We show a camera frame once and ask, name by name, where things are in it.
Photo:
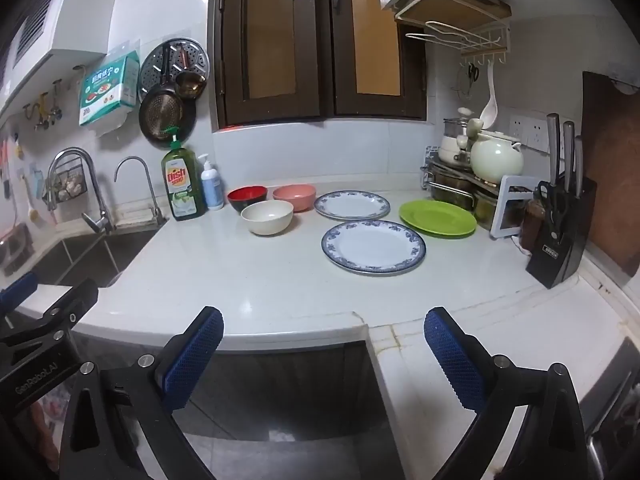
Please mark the large steel faucet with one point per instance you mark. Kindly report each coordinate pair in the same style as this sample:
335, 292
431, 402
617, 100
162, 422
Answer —
102, 210

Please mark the cream white kettle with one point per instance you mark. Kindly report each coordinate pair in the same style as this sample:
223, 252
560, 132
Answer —
495, 160

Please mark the white power outlet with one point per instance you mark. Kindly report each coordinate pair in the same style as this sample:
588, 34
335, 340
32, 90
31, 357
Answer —
530, 132

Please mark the wooden cutting board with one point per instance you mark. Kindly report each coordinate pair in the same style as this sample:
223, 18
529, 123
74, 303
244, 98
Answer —
450, 2

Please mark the brown jar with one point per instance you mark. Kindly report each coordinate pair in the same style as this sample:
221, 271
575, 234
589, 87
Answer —
531, 225

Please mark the white rack frame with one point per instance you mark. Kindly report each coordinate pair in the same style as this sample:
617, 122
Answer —
500, 225

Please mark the round metal steamer rack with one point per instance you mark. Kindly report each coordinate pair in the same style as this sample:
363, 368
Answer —
165, 60

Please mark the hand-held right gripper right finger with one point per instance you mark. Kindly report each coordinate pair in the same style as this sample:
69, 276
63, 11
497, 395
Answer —
452, 360

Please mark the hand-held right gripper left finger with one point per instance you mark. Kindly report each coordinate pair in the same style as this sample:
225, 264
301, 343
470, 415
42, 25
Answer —
195, 355

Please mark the small brass pot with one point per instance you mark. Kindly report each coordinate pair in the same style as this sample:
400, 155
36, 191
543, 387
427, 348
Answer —
190, 85

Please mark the white pump bottle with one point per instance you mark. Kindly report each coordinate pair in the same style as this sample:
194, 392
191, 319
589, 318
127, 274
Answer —
212, 187

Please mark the black kitchen scissors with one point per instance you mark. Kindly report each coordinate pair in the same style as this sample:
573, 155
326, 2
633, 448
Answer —
550, 205

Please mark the green dish soap bottle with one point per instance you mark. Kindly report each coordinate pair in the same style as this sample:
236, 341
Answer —
182, 185

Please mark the white bowl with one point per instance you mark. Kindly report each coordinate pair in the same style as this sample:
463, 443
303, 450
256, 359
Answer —
267, 215

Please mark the brown wooden window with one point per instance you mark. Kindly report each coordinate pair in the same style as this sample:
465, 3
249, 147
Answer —
280, 35

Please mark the hanging scissors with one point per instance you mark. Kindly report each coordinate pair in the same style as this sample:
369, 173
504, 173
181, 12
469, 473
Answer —
473, 72

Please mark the thin gooseneck faucet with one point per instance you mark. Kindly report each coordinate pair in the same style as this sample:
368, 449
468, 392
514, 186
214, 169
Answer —
131, 159

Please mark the pink bowl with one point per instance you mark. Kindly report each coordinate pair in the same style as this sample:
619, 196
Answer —
295, 195

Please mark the white range hood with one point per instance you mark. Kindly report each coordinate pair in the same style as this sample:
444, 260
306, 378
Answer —
75, 5

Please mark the white ladle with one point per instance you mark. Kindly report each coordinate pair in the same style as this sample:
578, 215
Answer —
489, 105

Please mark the steel sink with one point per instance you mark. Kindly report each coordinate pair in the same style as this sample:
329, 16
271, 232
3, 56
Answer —
100, 255

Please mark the steel pan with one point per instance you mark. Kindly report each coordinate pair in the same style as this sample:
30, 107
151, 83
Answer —
455, 177
450, 195

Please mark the wall shelf with hooks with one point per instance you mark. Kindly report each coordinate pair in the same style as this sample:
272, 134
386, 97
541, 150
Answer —
480, 40

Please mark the green plate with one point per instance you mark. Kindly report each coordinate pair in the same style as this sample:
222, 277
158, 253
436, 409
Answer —
437, 217

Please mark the dark frying pan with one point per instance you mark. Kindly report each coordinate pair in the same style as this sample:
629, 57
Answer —
162, 115

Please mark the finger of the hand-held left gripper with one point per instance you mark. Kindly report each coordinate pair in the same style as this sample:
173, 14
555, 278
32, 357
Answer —
17, 290
75, 302

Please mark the blue floral plate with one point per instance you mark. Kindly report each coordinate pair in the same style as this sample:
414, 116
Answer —
372, 247
350, 205

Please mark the dark brown cutting board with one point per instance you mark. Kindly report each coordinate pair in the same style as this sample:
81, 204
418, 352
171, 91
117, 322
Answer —
610, 170

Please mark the red and black bowl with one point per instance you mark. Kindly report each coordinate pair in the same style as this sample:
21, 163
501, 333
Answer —
247, 195

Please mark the metal pot rack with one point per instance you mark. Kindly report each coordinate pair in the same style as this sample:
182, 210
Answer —
431, 170

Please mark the black knife block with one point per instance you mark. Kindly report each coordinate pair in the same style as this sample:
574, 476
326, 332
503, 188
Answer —
560, 260

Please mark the paper towel pack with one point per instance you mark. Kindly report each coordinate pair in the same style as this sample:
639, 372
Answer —
107, 90

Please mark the white pot with glass lid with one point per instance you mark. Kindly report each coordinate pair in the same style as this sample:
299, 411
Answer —
452, 145

